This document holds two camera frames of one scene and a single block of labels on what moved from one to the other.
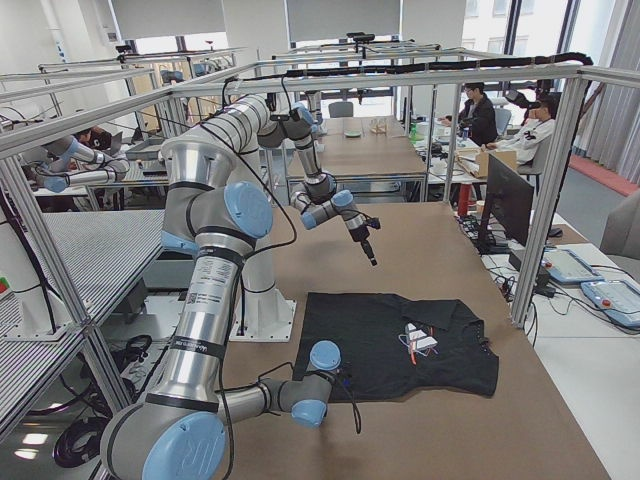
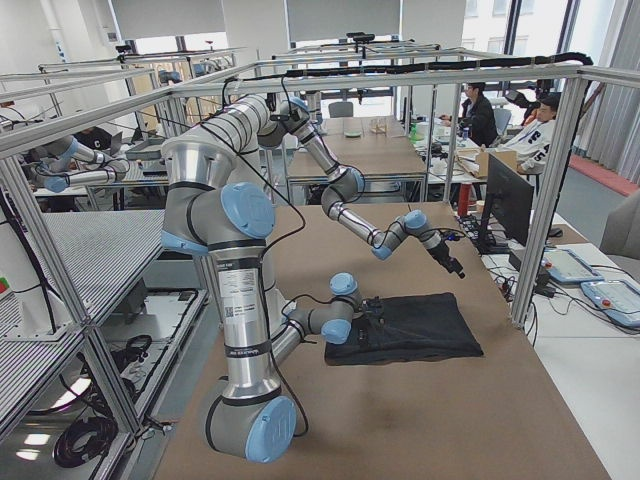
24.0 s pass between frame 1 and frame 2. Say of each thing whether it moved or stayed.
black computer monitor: stayed
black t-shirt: moved
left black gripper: moved
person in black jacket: stayed
